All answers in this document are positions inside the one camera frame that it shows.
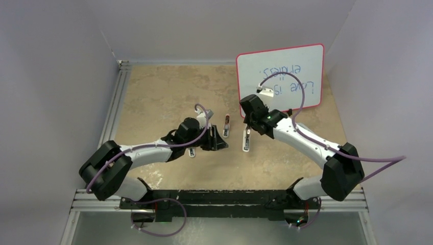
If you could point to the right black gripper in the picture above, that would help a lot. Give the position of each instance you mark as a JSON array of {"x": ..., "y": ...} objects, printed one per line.
[{"x": 247, "y": 120}]

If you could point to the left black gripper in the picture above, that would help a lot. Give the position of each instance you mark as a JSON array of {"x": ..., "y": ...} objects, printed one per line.
[{"x": 214, "y": 143}]

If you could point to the pink and white stapler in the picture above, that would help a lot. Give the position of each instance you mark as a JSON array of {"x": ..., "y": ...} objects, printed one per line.
[{"x": 226, "y": 127}]

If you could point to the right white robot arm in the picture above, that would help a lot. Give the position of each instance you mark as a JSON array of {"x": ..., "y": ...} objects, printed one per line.
[{"x": 340, "y": 174}]

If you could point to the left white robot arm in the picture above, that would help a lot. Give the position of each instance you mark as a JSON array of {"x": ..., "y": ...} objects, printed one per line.
[{"x": 105, "y": 172}]

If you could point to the red-framed whiteboard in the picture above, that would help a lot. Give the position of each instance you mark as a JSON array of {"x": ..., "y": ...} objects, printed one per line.
[{"x": 295, "y": 74}]

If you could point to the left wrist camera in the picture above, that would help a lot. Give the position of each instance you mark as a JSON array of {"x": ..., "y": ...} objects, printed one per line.
[{"x": 202, "y": 117}]

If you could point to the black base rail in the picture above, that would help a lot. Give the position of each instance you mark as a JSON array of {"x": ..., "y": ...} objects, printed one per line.
[{"x": 274, "y": 205}]

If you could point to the aluminium frame rail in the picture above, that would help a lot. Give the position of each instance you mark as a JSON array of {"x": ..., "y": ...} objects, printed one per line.
[{"x": 115, "y": 107}]

